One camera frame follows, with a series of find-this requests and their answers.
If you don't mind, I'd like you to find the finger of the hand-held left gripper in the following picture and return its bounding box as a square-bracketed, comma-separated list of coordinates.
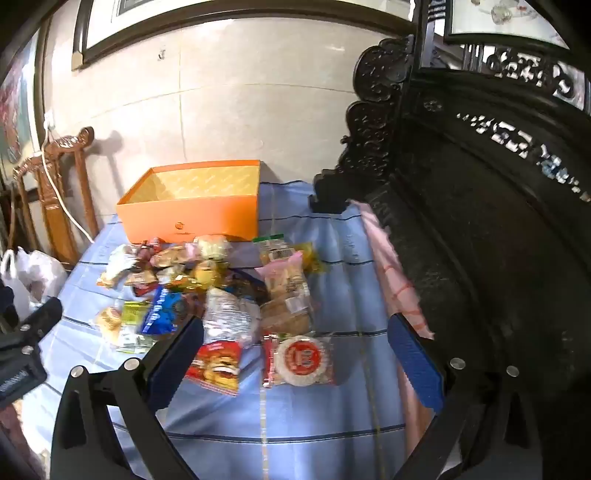
[21, 296, 64, 343]

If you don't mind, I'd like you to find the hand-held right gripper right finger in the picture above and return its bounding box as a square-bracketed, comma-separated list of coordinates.
[387, 313, 543, 480]

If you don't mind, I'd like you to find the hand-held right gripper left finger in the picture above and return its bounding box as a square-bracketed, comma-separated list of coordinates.
[50, 315, 206, 480]

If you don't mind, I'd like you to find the blue snack packet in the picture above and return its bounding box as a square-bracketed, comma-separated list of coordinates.
[139, 286, 204, 335]

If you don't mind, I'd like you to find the clear brown cake packet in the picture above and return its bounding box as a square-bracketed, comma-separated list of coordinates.
[259, 295, 315, 336]

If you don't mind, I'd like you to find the orange cardboard box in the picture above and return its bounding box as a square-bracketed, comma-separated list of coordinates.
[115, 160, 262, 244]

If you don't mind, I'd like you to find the red snack packet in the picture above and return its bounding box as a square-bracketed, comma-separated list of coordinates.
[185, 340, 242, 397]

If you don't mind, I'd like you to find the white plastic bag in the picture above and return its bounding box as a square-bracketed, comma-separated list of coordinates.
[0, 247, 69, 319]

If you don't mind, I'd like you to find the yellow green snack packet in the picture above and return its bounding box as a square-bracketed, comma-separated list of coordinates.
[115, 300, 158, 354]

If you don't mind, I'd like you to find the small bun packet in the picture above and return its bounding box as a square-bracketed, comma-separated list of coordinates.
[95, 305, 123, 345]

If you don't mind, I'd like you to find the silver clear snack packet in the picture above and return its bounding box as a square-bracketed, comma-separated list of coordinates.
[203, 287, 262, 349]

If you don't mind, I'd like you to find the pile of small snack packets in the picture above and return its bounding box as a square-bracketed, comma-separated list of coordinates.
[96, 234, 234, 297]

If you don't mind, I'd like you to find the pink checked cloth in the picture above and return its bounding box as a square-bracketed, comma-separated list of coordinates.
[350, 199, 435, 341]

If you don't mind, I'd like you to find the dark blue flat packet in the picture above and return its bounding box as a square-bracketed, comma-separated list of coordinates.
[222, 270, 271, 302]

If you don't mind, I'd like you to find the blue striped tablecloth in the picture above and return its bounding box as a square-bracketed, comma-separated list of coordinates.
[14, 180, 435, 480]

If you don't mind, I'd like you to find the round rice cracker packet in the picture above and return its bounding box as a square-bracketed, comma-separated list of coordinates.
[262, 335, 337, 388]

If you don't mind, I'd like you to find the carved brown wooden chair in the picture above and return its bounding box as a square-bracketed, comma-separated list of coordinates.
[13, 127, 100, 269]

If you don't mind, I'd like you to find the pale biscuit packet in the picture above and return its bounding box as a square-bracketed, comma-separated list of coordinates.
[255, 256, 311, 305]

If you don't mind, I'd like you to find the green label snack packet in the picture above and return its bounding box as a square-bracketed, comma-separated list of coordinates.
[253, 233, 296, 266]

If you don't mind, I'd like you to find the yellow candy packet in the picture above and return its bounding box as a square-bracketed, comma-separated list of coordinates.
[295, 242, 327, 276]

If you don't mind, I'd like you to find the dark carved wooden cabinet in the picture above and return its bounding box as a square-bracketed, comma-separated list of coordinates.
[308, 0, 591, 480]

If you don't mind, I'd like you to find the white power cable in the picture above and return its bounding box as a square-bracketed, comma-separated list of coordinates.
[41, 117, 96, 244]

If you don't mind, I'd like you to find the red framed wall painting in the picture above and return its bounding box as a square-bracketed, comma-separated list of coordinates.
[0, 28, 45, 188]

